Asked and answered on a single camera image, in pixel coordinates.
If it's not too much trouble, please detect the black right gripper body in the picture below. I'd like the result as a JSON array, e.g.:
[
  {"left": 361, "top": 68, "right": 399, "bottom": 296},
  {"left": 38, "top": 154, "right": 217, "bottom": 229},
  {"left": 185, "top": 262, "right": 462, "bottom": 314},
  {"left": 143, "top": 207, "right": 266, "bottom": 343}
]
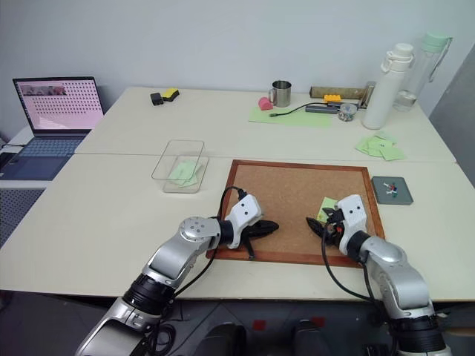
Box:
[{"left": 323, "top": 209, "right": 346, "bottom": 246}]

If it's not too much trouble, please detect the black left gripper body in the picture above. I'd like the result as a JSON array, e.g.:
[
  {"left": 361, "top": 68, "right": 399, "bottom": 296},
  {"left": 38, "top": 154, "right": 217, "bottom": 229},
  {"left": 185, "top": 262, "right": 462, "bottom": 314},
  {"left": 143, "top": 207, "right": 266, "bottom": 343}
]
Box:
[{"left": 239, "top": 217, "right": 266, "bottom": 245}]

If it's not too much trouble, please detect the grey square tray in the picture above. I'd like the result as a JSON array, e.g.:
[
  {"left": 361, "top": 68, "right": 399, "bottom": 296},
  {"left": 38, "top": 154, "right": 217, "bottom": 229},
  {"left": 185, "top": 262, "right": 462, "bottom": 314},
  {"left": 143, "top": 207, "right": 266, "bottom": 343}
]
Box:
[{"left": 371, "top": 176, "right": 414, "bottom": 206}]

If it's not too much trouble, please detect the clear plastic box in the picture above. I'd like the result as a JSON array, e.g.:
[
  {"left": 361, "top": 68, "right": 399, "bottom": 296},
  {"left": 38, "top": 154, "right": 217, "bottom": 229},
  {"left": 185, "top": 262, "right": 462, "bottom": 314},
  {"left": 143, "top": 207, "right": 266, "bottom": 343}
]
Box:
[{"left": 151, "top": 139, "right": 210, "bottom": 195}]

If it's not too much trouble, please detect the wood-framed cork board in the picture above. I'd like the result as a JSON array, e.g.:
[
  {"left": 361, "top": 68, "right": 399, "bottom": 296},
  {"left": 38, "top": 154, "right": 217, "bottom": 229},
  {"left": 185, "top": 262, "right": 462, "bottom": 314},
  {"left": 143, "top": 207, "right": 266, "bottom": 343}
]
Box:
[{"left": 206, "top": 159, "right": 386, "bottom": 268}]

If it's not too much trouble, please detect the dark rounded shape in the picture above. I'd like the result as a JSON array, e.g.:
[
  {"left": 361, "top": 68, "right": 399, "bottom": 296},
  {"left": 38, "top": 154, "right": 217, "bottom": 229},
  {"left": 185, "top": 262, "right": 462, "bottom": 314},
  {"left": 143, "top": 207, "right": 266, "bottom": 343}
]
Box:
[
  {"left": 206, "top": 321, "right": 248, "bottom": 356},
  {"left": 294, "top": 318, "right": 332, "bottom": 356}
]

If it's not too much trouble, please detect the large green paper sheet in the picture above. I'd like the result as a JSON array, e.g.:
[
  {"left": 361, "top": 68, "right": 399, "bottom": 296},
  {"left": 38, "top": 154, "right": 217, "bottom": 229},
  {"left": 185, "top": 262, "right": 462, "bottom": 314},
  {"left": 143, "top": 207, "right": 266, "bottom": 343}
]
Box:
[{"left": 247, "top": 104, "right": 333, "bottom": 130}]

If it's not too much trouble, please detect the grey usb hub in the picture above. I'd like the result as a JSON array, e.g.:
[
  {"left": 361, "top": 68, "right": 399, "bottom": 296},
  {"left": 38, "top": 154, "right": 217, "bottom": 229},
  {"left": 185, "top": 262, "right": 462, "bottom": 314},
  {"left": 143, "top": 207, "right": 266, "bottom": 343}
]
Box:
[{"left": 304, "top": 103, "right": 341, "bottom": 113}]

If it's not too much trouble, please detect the metal square block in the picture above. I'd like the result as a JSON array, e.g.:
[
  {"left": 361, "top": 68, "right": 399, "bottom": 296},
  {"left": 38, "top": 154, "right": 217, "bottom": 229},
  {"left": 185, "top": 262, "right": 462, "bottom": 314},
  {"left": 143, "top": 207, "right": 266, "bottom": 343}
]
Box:
[{"left": 357, "top": 81, "right": 377, "bottom": 111}]

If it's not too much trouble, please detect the stainless steel mug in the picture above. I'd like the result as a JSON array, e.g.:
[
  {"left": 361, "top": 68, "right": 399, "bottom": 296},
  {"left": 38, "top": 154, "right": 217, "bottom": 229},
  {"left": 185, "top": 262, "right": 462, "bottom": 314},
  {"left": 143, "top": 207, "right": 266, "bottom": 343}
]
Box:
[{"left": 267, "top": 79, "right": 292, "bottom": 108}]

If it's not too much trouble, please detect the white water bottle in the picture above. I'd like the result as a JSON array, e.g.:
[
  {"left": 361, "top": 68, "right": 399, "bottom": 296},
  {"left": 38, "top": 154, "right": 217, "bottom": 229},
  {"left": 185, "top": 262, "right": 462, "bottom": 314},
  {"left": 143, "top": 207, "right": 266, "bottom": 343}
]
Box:
[{"left": 362, "top": 42, "right": 416, "bottom": 131}]

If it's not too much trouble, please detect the clear bottle with green lid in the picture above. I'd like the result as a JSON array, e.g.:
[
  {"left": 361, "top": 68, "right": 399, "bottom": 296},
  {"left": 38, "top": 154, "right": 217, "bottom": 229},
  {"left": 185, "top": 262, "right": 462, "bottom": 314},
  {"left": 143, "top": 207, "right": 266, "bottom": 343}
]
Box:
[{"left": 393, "top": 31, "right": 454, "bottom": 113}]

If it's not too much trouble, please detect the grey panel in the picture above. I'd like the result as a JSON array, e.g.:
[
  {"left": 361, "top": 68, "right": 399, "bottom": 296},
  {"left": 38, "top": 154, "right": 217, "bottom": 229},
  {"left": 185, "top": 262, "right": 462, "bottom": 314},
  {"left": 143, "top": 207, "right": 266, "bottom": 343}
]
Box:
[{"left": 427, "top": 47, "right": 475, "bottom": 161}]

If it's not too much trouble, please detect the open blue laptop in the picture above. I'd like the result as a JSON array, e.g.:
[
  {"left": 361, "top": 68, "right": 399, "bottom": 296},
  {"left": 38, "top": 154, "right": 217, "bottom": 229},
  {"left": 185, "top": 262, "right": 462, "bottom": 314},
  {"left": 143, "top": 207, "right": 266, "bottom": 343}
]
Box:
[{"left": 0, "top": 76, "right": 106, "bottom": 182}]

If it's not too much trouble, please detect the white perforated side table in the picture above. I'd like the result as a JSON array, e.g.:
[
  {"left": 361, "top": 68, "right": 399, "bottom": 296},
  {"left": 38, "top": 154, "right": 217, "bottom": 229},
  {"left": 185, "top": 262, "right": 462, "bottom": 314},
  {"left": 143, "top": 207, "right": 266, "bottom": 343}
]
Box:
[{"left": 0, "top": 125, "right": 48, "bottom": 250}]

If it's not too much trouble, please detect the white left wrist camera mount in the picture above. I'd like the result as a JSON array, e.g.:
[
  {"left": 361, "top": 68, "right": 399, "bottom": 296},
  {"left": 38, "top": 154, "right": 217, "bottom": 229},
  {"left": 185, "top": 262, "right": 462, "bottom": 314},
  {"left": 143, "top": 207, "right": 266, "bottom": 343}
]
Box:
[{"left": 225, "top": 194, "right": 263, "bottom": 250}]

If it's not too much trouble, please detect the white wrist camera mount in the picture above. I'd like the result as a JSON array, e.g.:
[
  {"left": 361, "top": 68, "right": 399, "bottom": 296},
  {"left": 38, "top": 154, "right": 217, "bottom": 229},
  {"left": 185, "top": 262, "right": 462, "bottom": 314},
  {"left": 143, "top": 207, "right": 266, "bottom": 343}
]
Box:
[
  {"left": 225, "top": 194, "right": 263, "bottom": 250},
  {"left": 334, "top": 194, "right": 368, "bottom": 257}
]

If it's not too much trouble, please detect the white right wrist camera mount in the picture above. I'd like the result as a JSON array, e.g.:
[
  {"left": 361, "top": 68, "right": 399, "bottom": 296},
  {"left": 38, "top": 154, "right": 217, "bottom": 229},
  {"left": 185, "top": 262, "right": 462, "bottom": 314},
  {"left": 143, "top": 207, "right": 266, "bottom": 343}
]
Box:
[{"left": 334, "top": 194, "right": 368, "bottom": 257}]

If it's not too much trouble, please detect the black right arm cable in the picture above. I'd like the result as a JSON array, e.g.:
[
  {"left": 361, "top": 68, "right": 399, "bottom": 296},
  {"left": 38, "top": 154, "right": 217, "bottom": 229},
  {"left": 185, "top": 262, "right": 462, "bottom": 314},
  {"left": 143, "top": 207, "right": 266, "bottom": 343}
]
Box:
[{"left": 320, "top": 225, "right": 387, "bottom": 309}]

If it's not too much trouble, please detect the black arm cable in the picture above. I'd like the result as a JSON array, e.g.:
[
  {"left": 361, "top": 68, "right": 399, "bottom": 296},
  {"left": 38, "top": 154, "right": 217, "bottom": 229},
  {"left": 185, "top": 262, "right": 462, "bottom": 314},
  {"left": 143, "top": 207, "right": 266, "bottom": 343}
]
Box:
[
  {"left": 320, "top": 225, "right": 387, "bottom": 309},
  {"left": 172, "top": 186, "right": 248, "bottom": 300}
]

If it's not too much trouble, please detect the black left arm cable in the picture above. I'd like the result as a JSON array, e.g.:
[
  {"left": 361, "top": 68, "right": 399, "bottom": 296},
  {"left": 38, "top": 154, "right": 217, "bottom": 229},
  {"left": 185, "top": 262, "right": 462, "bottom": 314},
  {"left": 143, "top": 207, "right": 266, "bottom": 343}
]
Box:
[{"left": 172, "top": 186, "right": 248, "bottom": 300}]

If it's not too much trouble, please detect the black cable with green plug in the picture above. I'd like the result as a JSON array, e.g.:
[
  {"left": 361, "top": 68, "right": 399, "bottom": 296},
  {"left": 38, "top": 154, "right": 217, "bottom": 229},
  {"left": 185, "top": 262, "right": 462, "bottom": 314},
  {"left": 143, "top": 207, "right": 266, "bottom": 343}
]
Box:
[{"left": 269, "top": 103, "right": 309, "bottom": 119}]

